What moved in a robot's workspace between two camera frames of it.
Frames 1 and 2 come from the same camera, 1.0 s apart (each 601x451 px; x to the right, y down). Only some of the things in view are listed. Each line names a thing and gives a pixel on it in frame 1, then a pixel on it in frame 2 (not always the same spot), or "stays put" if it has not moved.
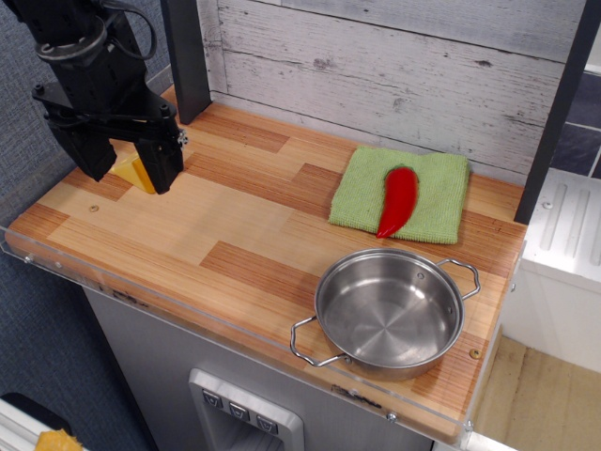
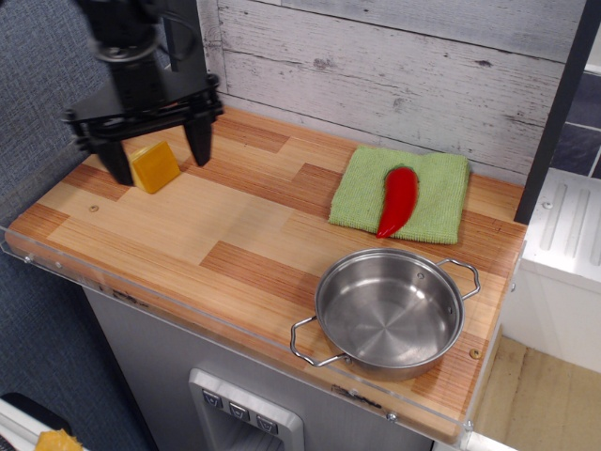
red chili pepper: (401, 193) stays put
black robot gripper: (110, 99) -> (145, 97)
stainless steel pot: (389, 315) stays put
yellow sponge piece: (57, 441) stays put
